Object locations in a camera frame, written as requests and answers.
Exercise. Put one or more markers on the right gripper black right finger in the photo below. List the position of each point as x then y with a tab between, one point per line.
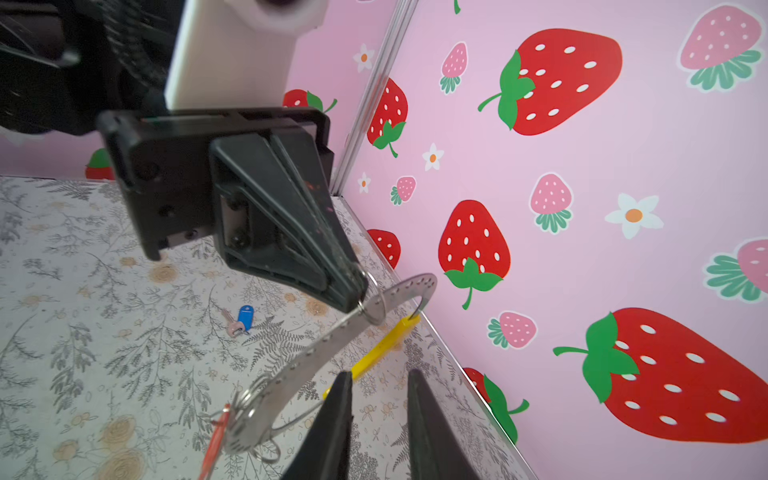
435	452

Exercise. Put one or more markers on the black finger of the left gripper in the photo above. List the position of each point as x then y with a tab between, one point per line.
308	162
256	216

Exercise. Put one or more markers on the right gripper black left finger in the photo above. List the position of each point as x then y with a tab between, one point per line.
324	454

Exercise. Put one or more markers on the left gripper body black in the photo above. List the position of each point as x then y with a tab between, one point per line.
162	166

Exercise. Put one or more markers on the key with blue tag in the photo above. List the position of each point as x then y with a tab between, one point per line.
240	324

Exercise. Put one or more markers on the key with red tag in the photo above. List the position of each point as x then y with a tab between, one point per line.
215	445

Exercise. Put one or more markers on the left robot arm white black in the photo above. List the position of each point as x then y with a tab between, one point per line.
65	62

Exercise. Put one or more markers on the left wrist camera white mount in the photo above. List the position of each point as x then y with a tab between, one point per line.
236	54

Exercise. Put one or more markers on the aluminium corner post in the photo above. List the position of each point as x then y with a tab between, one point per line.
386	57

